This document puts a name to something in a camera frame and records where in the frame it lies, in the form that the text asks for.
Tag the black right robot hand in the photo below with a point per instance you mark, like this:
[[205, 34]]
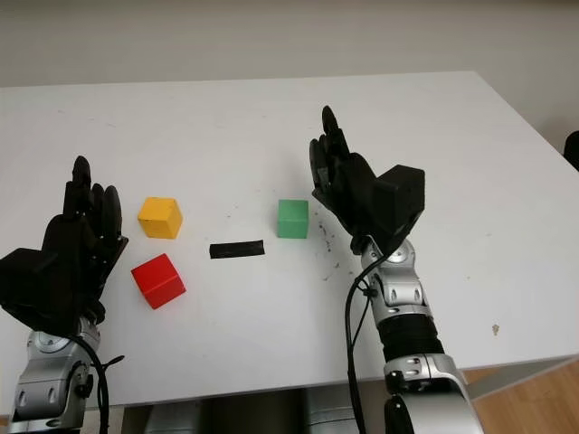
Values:
[[348, 190]]

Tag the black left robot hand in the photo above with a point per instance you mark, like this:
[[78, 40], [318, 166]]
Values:
[[81, 253]]

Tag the green wooden block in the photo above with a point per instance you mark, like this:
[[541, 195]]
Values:
[[291, 219]]

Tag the red wooden block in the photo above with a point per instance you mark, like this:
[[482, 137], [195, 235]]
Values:
[[158, 280]]

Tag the yellow wooden block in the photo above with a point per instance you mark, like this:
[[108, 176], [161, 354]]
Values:
[[158, 217]]

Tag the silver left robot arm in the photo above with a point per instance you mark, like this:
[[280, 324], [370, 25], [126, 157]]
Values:
[[40, 375]]

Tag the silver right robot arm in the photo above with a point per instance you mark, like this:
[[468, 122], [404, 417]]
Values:
[[402, 294]]

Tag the black tape strip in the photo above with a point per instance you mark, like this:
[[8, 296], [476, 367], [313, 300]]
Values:
[[235, 249]]

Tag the silver right robot leg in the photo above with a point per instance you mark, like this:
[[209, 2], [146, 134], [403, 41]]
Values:
[[332, 413]]

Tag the black chair edge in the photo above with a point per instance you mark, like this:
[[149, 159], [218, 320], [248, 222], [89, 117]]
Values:
[[573, 151]]

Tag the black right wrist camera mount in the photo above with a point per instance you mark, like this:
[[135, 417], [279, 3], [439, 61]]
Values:
[[400, 203]]

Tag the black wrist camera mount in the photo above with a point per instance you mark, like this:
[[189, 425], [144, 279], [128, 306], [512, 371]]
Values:
[[400, 203], [27, 280]]

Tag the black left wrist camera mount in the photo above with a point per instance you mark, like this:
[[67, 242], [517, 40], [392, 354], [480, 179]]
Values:
[[27, 280]]

